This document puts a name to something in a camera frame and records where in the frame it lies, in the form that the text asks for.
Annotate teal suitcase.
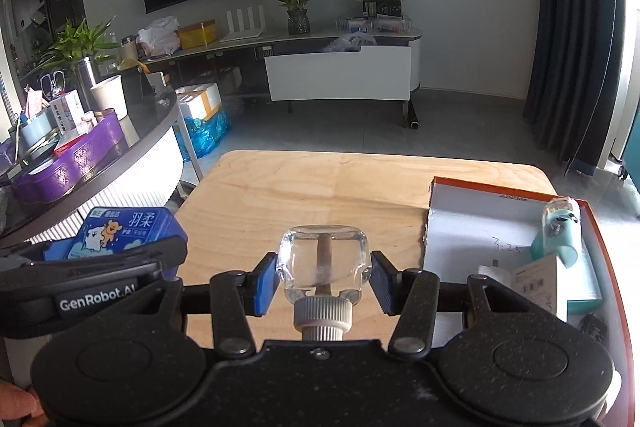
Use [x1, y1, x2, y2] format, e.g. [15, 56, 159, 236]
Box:
[617, 104, 640, 195]

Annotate teal cotton swab container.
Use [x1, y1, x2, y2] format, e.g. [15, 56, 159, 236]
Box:
[530, 197, 583, 268]

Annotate clear plastic organizer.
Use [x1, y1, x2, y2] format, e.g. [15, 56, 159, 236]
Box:
[336, 16, 412, 34]

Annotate clear glass bottle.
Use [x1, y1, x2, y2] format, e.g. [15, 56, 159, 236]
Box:
[277, 224, 373, 343]

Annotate black charger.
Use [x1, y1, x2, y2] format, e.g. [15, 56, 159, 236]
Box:
[580, 314, 608, 348]

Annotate small grey white box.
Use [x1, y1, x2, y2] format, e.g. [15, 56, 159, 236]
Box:
[510, 254, 571, 323]

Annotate dark green box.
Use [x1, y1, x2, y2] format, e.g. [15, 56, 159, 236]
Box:
[361, 0, 403, 18]

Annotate blue plastic bag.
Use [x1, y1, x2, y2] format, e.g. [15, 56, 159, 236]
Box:
[182, 107, 232, 160]

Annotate white power adapter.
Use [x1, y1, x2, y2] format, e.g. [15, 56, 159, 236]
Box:
[477, 259, 513, 290]

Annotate white paper cup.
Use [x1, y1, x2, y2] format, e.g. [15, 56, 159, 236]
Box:
[90, 75, 128, 120]

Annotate person's left hand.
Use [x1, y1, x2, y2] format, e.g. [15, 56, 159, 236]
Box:
[0, 382, 48, 427]

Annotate orange white cardboard box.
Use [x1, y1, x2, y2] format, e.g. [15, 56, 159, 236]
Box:
[422, 177, 631, 408]

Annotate teal bandage box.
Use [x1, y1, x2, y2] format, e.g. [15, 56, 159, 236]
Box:
[555, 247, 603, 315]

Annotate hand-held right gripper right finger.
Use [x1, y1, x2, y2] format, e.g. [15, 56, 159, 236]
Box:
[372, 251, 566, 356]

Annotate white television stand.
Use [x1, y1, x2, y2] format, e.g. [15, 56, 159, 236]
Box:
[145, 27, 423, 128]

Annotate blue tissue pack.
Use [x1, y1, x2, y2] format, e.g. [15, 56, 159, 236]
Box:
[42, 206, 188, 263]

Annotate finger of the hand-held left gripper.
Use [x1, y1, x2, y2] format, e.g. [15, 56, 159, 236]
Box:
[30, 236, 188, 281]

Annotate scissors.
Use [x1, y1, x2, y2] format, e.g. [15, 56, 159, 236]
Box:
[40, 69, 66, 100]

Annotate white plastic bag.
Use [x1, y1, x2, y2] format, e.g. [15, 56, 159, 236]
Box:
[137, 17, 181, 58]

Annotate white medicine box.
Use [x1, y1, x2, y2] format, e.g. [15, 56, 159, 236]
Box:
[50, 89, 83, 130]

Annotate white router with antennas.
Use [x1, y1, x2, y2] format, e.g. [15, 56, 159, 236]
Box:
[220, 7, 263, 42]

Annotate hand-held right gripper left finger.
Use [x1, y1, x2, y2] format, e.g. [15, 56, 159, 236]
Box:
[107, 253, 281, 356]

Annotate crumpled grey white cloth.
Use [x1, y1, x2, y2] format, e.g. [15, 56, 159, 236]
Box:
[324, 33, 378, 54]

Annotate white yellow cardboard box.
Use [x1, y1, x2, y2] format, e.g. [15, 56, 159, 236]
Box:
[175, 82, 223, 120]

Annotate purple tray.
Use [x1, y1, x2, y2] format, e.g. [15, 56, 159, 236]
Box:
[10, 108, 126, 205]

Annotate stainless steel thermos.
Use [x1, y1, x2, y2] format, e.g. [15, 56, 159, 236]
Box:
[75, 57, 101, 108]

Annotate curved grey white counter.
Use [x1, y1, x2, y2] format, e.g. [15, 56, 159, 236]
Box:
[0, 89, 183, 248]

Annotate leafy green potted plant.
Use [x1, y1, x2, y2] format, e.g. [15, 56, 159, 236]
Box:
[35, 18, 118, 82]

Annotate dark curtain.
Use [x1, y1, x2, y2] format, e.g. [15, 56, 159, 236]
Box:
[522, 0, 628, 178]

